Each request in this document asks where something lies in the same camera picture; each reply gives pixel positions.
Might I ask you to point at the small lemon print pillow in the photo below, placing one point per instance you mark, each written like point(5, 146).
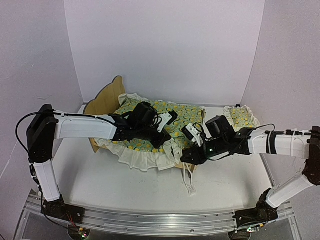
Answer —
point(240, 117)

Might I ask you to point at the lemon print ruffled mattress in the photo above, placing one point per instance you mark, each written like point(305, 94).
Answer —
point(140, 154)

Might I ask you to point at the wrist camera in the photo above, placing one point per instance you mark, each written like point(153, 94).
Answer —
point(166, 118)
point(195, 133)

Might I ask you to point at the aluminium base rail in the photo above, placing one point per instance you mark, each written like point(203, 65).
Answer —
point(98, 222)

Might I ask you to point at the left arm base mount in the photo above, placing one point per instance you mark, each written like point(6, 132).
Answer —
point(58, 209)

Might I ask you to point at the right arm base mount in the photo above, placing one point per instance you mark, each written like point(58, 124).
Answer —
point(262, 213)

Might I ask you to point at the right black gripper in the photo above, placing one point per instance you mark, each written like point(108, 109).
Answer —
point(197, 153)

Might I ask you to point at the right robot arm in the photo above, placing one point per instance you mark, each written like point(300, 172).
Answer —
point(226, 142)

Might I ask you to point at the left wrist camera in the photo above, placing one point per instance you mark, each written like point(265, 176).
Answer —
point(166, 118)

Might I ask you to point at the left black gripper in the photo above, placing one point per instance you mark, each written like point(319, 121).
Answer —
point(158, 136)

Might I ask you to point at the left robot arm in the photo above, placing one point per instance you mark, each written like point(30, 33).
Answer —
point(48, 125)

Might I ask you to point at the wooden pet bed frame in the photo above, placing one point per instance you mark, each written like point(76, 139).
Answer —
point(107, 102)

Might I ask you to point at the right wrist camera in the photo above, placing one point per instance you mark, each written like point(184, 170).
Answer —
point(195, 133)

